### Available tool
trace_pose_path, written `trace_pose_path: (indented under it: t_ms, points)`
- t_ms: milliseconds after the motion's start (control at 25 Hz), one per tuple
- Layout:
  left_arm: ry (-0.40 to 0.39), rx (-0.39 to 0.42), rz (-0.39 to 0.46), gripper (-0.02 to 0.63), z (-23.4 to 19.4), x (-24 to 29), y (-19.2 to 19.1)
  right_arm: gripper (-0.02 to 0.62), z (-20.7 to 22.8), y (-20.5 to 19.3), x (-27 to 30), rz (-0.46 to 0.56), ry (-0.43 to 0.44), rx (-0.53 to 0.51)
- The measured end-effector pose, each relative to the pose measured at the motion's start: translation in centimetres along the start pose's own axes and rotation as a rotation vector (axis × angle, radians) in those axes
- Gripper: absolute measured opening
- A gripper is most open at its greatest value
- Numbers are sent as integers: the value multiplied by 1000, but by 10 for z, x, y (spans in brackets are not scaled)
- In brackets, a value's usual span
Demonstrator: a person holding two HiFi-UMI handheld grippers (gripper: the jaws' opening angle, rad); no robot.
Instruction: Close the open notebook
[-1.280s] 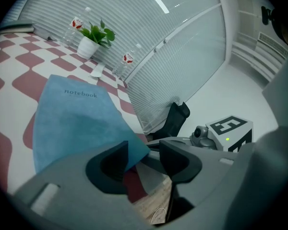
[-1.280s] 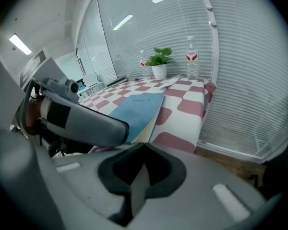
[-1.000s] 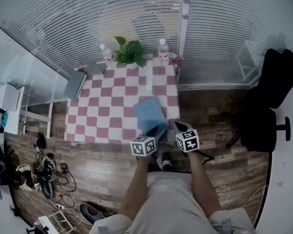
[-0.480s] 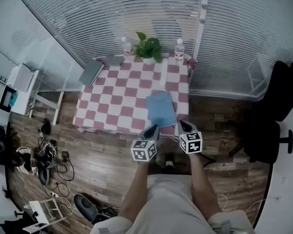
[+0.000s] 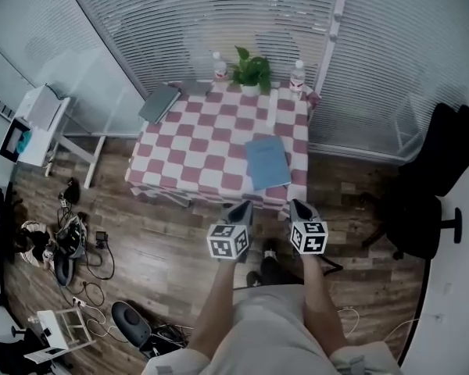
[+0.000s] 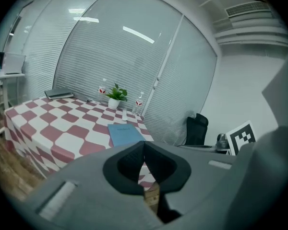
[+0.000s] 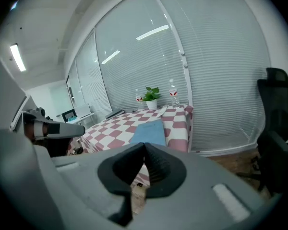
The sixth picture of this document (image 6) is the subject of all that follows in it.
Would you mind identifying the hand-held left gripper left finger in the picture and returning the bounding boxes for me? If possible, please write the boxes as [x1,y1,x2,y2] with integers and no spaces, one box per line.
[21,141,168,230]

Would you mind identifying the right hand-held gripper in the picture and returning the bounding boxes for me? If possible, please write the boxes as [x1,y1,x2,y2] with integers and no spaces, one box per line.
[217,120,257,156]

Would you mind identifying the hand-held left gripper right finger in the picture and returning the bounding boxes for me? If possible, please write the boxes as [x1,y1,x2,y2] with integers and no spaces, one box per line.
[144,141,240,230]

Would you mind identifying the white curved desk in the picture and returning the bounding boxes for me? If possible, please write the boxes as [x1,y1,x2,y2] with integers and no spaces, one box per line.
[177,144,231,155]

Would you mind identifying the black office chair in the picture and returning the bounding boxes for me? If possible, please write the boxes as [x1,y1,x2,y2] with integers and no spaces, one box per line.
[185,113,209,146]

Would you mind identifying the person's white clothing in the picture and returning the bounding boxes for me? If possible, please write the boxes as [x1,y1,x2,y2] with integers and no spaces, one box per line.
[230,53,288,230]

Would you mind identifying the red white checkered tablecloth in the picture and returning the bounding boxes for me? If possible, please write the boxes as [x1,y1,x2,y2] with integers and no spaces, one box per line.
[3,96,157,192]

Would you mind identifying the green plant in white pot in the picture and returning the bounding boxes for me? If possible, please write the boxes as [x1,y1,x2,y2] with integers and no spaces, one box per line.
[105,82,128,110]

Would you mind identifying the grey closed laptop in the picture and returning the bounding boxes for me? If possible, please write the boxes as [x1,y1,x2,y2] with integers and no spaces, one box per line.
[44,87,74,100]

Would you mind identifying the clear plastic water bottle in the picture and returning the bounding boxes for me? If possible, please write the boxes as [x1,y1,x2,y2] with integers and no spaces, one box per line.
[132,92,145,116]
[97,78,108,105]

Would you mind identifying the white ceiling air vent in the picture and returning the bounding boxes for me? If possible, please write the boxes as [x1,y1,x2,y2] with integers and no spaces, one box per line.
[224,1,272,18]

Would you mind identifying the white standing desk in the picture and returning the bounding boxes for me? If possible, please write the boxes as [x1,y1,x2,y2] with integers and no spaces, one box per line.
[0,72,26,110]

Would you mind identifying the white printer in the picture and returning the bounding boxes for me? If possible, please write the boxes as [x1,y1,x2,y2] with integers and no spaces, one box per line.
[3,52,27,75]

